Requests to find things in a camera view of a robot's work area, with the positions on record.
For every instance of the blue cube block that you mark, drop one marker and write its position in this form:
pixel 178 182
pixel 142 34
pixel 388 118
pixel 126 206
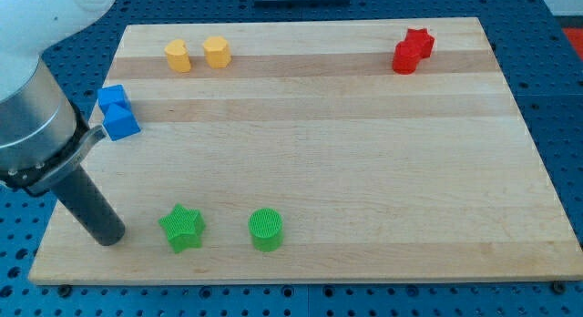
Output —
pixel 114 95

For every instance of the red cylinder block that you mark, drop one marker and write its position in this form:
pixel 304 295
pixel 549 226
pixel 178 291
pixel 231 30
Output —
pixel 407 56

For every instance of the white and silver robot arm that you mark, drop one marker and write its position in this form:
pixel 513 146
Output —
pixel 37 120

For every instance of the yellow heart block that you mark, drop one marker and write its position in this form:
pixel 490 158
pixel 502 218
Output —
pixel 177 56

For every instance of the wooden board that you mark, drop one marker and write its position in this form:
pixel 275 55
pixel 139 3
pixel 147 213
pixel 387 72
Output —
pixel 377 176

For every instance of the green cylinder block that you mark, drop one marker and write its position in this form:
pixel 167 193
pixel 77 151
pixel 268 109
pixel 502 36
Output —
pixel 266 229

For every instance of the blue triangle block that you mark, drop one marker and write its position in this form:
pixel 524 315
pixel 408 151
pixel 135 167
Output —
pixel 120 122

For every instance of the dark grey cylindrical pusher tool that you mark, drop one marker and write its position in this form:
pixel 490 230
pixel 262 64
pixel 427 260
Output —
pixel 78 193

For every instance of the green star block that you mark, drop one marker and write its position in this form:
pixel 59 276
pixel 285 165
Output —
pixel 183 228

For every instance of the yellow hexagon block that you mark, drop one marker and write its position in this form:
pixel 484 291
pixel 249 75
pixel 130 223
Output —
pixel 217 51

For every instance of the red star block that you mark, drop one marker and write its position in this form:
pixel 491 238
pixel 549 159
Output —
pixel 422 39

